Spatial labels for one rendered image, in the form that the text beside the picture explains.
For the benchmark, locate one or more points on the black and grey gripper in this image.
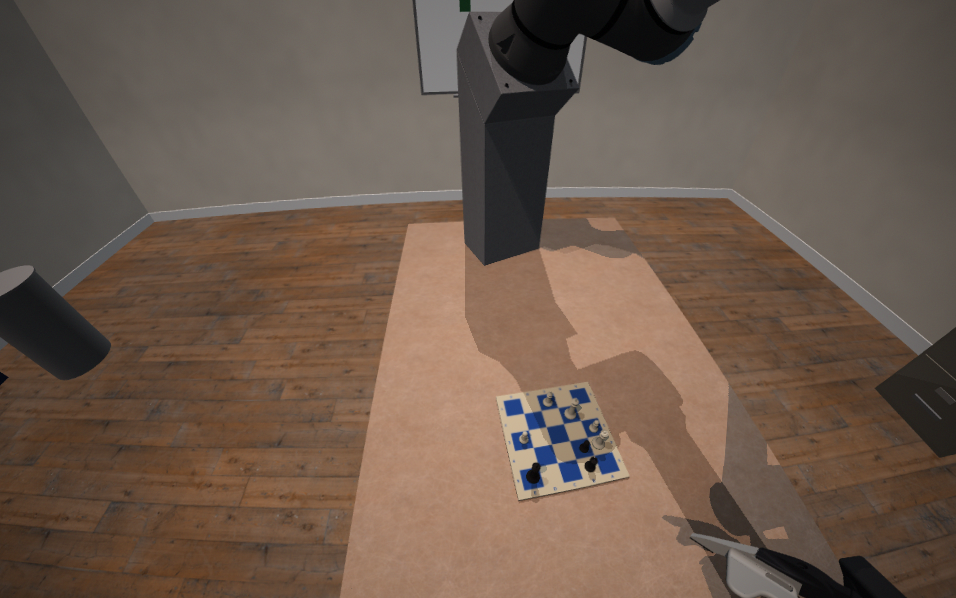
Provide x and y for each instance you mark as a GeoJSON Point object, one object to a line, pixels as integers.
{"type": "Point", "coordinates": [753, 572]}

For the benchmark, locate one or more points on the white chess king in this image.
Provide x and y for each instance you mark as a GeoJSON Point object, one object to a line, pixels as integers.
{"type": "Point", "coordinates": [570, 412]}

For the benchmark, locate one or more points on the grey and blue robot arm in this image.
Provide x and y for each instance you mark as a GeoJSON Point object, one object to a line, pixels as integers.
{"type": "Point", "coordinates": [532, 37]}

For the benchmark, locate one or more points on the blue and cream chessboard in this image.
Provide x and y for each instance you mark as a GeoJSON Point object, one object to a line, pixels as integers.
{"type": "Point", "coordinates": [554, 440]}

